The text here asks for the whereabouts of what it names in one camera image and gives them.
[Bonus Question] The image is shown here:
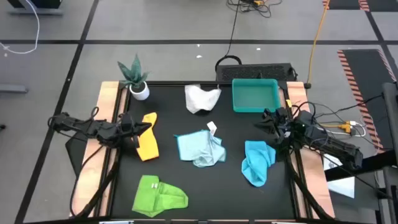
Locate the wooden side board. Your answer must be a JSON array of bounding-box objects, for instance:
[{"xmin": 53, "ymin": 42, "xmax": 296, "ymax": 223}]
[
  {"xmin": 281, "ymin": 81, "xmax": 336, "ymax": 218},
  {"xmin": 70, "ymin": 81, "xmax": 129, "ymax": 218}
]

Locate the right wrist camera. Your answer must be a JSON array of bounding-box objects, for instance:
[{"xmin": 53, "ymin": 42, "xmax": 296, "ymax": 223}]
[{"xmin": 274, "ymin": 107, "xmax": 289, "ymax": 124}]

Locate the white microfiber towel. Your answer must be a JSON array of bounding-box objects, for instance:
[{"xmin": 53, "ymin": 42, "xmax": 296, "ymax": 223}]
[{"xmin": 184, "ymin": 84, "xmax": 222, "ymax": 114}]

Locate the teal plastic bin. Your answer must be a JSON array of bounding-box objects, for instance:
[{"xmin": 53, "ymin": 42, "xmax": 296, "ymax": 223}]
[{"xmin": 231, "ymin": 78, "xmax": 282, "ymax": 113}]

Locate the black cable conduit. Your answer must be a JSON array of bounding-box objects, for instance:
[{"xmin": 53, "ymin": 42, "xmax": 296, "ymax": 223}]
[
  {"xmin": 284, "ymin": 149, "xmax": 335, "ymax": 220},
  {"xmin": 70, "ymin": 141, "xmax": 121, "ymax": 218}
]

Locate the white paper sheet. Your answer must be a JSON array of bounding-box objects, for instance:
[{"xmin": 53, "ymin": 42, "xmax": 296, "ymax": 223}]
[{"xmin": 323, "ymin": 154, "xmax": 356, "ymax": 199}]

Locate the light blue microfiber towel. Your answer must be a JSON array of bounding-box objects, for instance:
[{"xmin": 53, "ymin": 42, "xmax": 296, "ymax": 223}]
[{"xmin": 174, "ymin": 121, "xmax": 227, "ymax": 168}]

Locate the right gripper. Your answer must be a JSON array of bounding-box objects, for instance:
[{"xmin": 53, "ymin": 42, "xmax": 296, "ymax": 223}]
[{"xmin": 254, "ymin": 107, "xmax": 296, "ymax": 144}]

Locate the white floor cable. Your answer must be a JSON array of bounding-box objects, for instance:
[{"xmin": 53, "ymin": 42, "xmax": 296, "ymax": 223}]
[{"xmin": 0, "ymin": 0, "xmax": 40, "ymax": 55}]

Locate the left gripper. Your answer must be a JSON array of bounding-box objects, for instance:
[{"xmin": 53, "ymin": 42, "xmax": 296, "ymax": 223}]
[{"xmin": 118, "ymin": 113, "xmax": 153, "ymax": 147}]

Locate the black metal bar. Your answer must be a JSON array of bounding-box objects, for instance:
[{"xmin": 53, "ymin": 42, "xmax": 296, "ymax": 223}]
[{"xmin": 325, "ymin": 149, "xmax": 398, "ymax": 183}]

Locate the green microfiber towel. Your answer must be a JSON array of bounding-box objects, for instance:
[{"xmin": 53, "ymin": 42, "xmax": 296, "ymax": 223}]
[{"xmin": 131, "ymin": 174, "xmax": 189, "ymax": 218}]

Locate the grey stand base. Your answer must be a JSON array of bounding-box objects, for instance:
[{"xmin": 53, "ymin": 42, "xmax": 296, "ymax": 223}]
[{"xmin": 6, "ymin": 0, "xmax": 64, "ymax": 16}]

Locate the grey metal post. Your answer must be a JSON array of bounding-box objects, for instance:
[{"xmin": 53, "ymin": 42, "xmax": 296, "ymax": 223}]
[{"xmin": 381, "ymin": 82, "xmax": 398, "ymax": 224}]

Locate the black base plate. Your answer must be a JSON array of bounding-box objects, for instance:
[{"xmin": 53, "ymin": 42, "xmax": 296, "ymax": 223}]
[{"xmin": 65, "ymin": 133, "xmax": 91, "ymax": 178}]

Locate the orange hanging power cable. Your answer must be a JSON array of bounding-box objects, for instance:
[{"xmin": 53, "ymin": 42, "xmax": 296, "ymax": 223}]
[{"xmin": 306, "ymin": 0, "xmax": 331, "ymax": 90}]

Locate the white plug cable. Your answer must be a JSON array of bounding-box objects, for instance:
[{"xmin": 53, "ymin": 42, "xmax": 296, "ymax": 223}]
[{"xmin": 320, "ymin": 120, "xmax": 367, "ymax": 138}]

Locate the grey floor bar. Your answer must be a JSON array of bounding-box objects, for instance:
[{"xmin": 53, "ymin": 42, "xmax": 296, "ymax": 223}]
[{"xmin": 0, "ymin": 83, "xmax": 29, "ymax": 94}]

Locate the black hanging cable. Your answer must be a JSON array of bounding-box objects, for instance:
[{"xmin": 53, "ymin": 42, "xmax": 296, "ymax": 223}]
[{"xmin": 214, "ymin": 0, "xmax": 243, "ymax": 72}]

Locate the bright blue microfiber towel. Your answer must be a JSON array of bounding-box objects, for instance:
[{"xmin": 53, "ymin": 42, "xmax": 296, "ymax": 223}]
[{"xmin": 241, "ymin": 140, "xmax": 277, "ymax": 188}]

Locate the orange yellow microfiber towel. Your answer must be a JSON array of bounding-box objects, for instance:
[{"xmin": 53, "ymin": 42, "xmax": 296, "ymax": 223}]
[{"xmin": 136, "ymin": 112, "xmax": 160, "ymax": 162}]

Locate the black cable bundle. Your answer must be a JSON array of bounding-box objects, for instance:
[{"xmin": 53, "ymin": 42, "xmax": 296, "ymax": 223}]
[{"xmin": 226, "ymin": 0, "xmax": 283, "ymax": 19}]

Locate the black mat with striped edge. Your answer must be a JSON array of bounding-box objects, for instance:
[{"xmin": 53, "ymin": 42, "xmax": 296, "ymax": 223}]
[
  {"xmin": 322, "ymin": 0, "xmax": 371, "ymax": 12},
  {"xmin": 337, "ymin": 49, "xmax": 398, "ymax": 154}
]

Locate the black perforated metal box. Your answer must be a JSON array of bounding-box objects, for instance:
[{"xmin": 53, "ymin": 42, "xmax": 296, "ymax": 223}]
[{"xmin": 215, "ymin": 63, "xmax": 295, "ymax": 83}]

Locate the artificial plant in white pot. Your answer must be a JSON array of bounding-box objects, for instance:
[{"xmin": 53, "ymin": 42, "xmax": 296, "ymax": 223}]
[{"xmin": 117, "ymin": 53, "xmax": 150, "ymax": 101}]

